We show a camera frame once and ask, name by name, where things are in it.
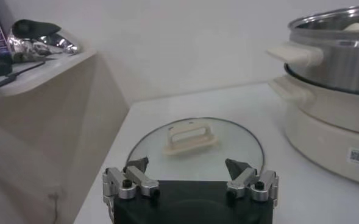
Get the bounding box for white side table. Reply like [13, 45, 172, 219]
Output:
[0, 49, 130, 224]

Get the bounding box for stainless steel steamer pot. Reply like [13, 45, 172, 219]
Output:
[265, 3, 359, 97]

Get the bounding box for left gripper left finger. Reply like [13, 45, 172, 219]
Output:
[102, 156, 161, 214]

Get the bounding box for shiny chrome black device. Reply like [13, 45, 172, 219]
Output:
[7, 18, 82, 64]

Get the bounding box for cream electric cooker base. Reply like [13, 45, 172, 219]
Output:
[267, 75, 359, 187]

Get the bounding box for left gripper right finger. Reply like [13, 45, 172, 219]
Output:
[225, 158, 280, 206]

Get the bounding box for black usb hub cable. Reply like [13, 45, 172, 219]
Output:
[12, 60, 46, 77]

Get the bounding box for round glass lid cream handle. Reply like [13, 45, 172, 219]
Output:
[125, 116, 266, 184]

